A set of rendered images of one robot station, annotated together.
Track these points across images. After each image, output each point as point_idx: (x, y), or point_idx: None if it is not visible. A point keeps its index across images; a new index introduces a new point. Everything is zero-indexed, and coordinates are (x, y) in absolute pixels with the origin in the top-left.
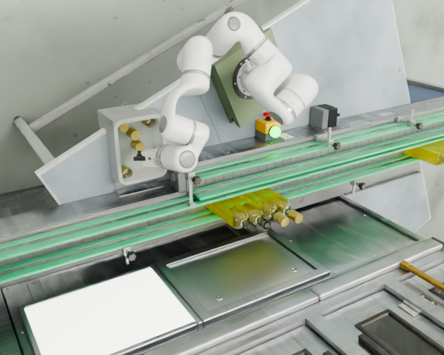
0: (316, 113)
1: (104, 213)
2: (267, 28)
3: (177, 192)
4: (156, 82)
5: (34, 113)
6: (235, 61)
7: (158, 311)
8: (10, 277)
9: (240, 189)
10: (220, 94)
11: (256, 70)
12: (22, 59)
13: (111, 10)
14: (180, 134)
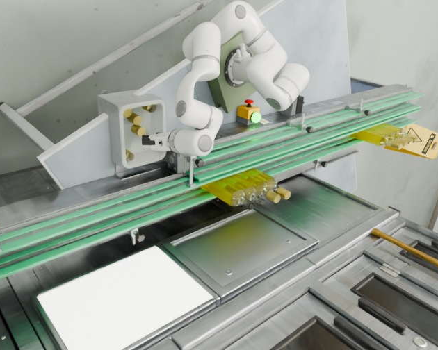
0: None
1: (110, 196)
2: None
3: (176, 173)
4: (133, 71)
5: (17, 98)
6: (226, 51)
7: (175, 290)
8: (21, 266)
9: (232, 169)
10: (210, 82)
11: (257, 57)
12: (5, 45)
13: (92, 2)
14: (198, 119)
